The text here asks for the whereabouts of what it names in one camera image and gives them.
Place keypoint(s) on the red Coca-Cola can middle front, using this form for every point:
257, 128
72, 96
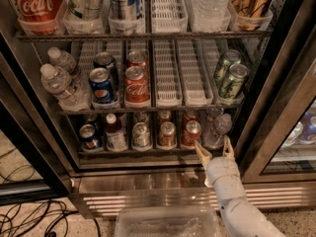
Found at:
136, 87

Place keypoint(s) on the dark Pepsi can middle rear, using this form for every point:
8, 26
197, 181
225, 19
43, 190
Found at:
106, 60

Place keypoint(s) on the golden tea bottle top shelf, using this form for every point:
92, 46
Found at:
249, 15

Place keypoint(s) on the red Coca-Cola can middle rear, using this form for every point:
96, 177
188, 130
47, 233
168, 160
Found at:
137, 58

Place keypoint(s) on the clear plastic bin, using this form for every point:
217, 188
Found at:
168, 221

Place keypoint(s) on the clear water bottle bottom shelf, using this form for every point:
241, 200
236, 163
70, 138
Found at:
221, 125

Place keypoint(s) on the rear water bottle bottom shelf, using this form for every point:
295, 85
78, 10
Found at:
212, 113

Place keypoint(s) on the green white can bottom rear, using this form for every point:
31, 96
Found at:
141, 116

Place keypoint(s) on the blue Pepsi can bottom front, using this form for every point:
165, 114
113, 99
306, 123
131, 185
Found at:
90, 138

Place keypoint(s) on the blue pepsi can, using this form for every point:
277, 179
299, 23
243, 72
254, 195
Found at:
90, 138
100, 81
95, 120

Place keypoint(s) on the red coca-cola can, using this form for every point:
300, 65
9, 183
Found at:
136, 87
189, 115
191, 133
137, 58

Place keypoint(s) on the clear water bottle top shelf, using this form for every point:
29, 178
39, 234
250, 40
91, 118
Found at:
211, 16

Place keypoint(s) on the glass fridge door left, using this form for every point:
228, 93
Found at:
29, 170

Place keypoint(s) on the white empty shelf tray right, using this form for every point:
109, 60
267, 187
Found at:
196, 87

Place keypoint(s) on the front water bottle middle shelf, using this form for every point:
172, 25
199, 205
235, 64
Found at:
58, 82

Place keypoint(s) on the large Coca-Cola bottle top shelf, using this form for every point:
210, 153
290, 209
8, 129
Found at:
39, 12

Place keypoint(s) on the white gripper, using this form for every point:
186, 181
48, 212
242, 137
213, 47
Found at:
221, 167

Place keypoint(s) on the rear water bottle middle shelf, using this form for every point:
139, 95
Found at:
65, 60

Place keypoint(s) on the clear water bottle shelf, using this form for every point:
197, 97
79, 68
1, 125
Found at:
211, 16
221, 125

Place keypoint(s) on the orange soda can bottom rear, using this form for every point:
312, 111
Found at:
163, 116

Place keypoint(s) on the glass fridge door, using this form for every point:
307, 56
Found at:
29, 170
282, 91

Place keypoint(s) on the white empty top shelf tray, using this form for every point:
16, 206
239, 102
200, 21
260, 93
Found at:
168, 16

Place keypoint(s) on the white can behind right door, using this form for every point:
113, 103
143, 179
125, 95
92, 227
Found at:
293, 135

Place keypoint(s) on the white empty shelf tray left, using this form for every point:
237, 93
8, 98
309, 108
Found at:
167, 80

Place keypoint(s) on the white empty shelf tray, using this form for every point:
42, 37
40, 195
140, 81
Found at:
168, 16
167, 80
196, 87

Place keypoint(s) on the blue Pepsi can bottom rear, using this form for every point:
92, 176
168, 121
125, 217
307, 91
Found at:
95, 120

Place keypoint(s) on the red Coca-Cola can bottom front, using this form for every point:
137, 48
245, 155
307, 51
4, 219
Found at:
191, 133

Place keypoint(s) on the silver blue can top shelf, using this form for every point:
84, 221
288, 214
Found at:
126, 9

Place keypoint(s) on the brown tea bottle white cap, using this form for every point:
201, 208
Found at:
116, 141

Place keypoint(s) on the green can middle front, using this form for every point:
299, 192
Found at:
233, 81

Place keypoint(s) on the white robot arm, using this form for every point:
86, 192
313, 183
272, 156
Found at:
240, 217

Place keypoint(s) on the blue Pepsi can middle front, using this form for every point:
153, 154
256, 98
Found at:
100, 81

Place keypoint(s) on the green white can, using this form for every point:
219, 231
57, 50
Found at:
141, 116
141, 139

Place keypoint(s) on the glass fridge door right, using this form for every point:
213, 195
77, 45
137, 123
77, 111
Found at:
282, 91

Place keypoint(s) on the blue can behind right door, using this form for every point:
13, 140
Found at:
308, 134

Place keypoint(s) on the orange soda can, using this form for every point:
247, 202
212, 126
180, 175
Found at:
163, 116
167, 135

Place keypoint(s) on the red Coca-Cola can bottom rear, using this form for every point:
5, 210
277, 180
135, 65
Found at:
189, 115

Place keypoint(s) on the orange soda can bottom front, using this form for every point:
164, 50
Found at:
167, 135

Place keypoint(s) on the green can middle rear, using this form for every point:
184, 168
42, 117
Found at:
226, 59

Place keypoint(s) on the green white can bottom front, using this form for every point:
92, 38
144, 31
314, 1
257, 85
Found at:
141, 139

